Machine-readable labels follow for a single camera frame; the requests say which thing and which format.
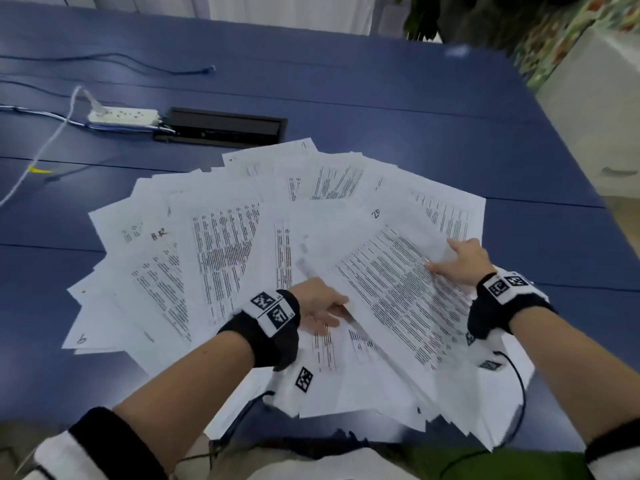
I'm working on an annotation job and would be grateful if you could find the black left wrist strap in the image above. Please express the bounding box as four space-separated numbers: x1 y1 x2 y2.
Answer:
215 289 302 371

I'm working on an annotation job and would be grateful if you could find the dense table print paper sheet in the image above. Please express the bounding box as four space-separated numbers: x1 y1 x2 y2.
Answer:
299 202 483 423

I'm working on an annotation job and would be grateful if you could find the pile of printed papers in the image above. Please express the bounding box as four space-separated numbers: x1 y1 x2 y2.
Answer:
61 138 536 451

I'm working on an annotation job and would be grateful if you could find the white cabinet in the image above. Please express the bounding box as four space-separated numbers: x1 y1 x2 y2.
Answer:
535 24 640 198

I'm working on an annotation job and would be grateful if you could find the white power strip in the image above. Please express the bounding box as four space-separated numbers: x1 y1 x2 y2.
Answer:
87 107 160 128

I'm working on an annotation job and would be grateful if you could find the white power cable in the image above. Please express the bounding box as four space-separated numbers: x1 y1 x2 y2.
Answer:
0 84 86 208

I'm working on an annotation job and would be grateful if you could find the white plug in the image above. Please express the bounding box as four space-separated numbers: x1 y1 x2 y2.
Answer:
82 87 107 115

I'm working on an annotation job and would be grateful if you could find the black white right armband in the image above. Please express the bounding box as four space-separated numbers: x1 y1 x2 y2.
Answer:
585 419 640 480

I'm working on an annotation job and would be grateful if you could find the black table cable box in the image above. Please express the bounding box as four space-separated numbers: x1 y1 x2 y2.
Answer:
152 107 289 149

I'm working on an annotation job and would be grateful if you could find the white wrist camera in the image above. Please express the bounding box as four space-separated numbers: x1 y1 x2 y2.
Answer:
463 327 506 375
265 362 316 418

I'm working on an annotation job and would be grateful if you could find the person's left forearm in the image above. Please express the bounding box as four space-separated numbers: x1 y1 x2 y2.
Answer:
112 330 256 468

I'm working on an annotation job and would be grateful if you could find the person's right hand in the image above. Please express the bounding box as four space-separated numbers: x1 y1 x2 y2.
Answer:
425 238 496 289

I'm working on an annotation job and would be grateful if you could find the blue network cable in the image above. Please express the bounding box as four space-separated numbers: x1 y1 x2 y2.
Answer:
0 53 217 77

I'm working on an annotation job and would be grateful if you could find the black white armband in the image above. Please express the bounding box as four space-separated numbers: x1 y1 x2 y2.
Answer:
19 407 169 480
585 419 640 480

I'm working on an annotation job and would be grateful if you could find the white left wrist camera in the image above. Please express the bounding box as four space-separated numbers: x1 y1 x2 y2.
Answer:
265 362 316 418

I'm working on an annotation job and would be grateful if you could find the white curtain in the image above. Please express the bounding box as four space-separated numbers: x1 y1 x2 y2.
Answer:
205 0 379 37

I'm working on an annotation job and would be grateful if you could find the black white left armband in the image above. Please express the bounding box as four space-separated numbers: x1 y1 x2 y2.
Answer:
19 407 169 480

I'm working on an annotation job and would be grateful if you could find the black wrist strap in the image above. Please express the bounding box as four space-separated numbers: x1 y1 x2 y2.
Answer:
215 289 302 371
467 268 559 341

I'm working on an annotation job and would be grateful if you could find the person's clothing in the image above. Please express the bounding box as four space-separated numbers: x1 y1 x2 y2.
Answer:
165 429 591 480

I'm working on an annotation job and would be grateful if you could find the dark blue thin cable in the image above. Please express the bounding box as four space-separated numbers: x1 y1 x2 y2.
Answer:
0 77 71 95

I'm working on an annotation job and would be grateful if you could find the black camera cable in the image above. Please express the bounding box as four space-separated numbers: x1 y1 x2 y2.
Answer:
172 390 277 463
439 350 527 475

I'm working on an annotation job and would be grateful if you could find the green potted plant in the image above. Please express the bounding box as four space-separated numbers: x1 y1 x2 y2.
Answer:
395 0 521 43

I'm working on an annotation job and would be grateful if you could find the black left camera cable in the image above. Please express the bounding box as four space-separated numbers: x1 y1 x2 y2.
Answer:
172 390 277 463

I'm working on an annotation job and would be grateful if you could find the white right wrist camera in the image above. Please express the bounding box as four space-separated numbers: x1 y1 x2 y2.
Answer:
463 327 506 375

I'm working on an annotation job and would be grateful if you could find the black right camera cable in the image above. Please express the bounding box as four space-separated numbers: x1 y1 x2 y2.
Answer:
439 350 527 475

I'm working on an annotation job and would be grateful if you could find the colourful mosaic tile wall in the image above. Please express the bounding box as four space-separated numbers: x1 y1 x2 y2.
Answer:
512 0 640 93

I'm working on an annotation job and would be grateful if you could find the person's right forearm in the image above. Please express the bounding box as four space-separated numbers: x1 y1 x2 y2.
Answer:
507 307 640 445

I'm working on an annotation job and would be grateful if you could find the black right wrist strap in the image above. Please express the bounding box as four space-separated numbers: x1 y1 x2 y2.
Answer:
467 268 559 341

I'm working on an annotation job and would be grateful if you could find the person's left hand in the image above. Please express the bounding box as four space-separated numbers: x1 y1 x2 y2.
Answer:
287 277 351 337

